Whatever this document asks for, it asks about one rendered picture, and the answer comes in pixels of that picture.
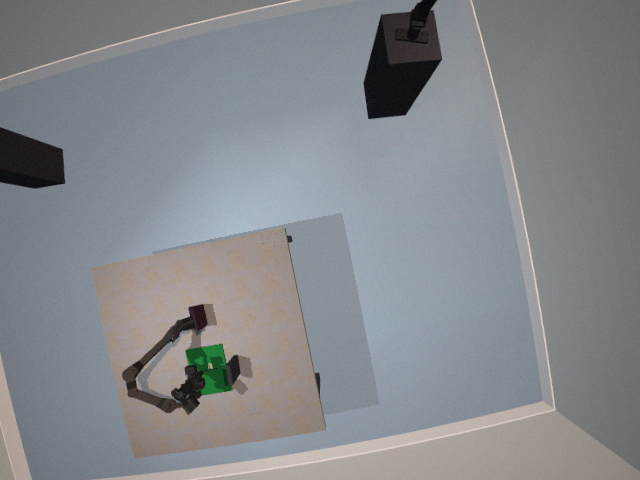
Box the green circuit board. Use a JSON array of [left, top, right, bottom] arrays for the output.
[[185, 344, 233, 395]]

